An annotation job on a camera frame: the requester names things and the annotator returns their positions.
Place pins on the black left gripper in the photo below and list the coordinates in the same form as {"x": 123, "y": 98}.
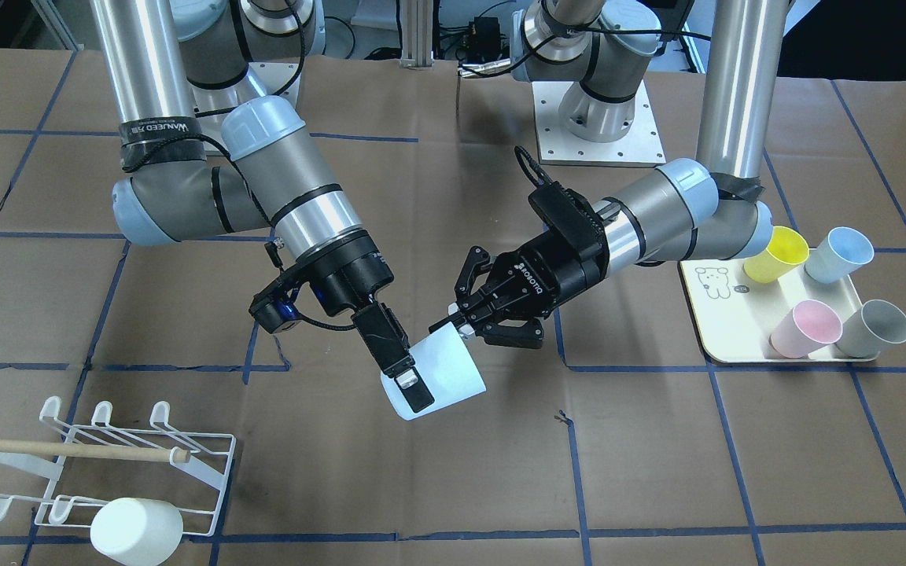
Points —
{"x": 549, "y": 273}

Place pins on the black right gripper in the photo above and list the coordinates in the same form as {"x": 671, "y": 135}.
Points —
{"x": 356, "y": 274}

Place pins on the light blue cup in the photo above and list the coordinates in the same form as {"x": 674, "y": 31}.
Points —
{"x": 842, "y": 252}
{"x": 446, "y": 369}

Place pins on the white ikea cup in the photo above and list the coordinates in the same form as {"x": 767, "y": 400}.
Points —
{"x": 137, "y": 531}

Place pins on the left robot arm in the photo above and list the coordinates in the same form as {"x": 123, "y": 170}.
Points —
{"x": 704, "y": 208}

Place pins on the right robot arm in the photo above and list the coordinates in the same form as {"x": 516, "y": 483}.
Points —
{"x": 209, "y": 151}

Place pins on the white cup tray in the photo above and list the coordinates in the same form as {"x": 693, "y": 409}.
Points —
{"x": 735, "y": 315}

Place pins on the yellow cup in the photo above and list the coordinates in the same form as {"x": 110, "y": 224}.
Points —
{"x": 786, "y": 250}

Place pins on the pink cup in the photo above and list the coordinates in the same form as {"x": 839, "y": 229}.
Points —
{"x": 810, "y": 325}

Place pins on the grey cup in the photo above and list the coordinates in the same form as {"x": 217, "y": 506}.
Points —
{"x": 877, "y": 326}

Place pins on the aluminium frame post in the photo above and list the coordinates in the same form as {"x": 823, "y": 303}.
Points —
{"x": 416, "y": 25}

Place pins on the white wire cup rack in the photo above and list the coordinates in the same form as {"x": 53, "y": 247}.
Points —
{"x": 82, "y": 467}

